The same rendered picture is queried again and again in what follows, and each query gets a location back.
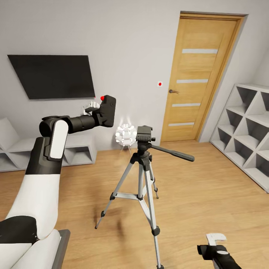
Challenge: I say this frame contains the camera tripod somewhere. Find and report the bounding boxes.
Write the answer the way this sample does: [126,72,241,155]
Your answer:
[95,126,195,269]

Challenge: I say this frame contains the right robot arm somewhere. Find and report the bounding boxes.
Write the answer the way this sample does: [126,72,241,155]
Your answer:
[197,233,242,269]

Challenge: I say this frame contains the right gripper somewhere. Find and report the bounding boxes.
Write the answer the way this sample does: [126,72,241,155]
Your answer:
[197,245,226,261]

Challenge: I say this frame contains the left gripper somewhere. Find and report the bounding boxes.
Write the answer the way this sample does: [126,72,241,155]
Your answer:
[77,114,108,131]

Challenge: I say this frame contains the digital camera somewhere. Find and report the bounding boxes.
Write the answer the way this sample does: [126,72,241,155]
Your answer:
[91,95,116,128]

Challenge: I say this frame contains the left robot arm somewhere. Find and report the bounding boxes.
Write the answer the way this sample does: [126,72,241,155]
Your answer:
[0,102,108,269]

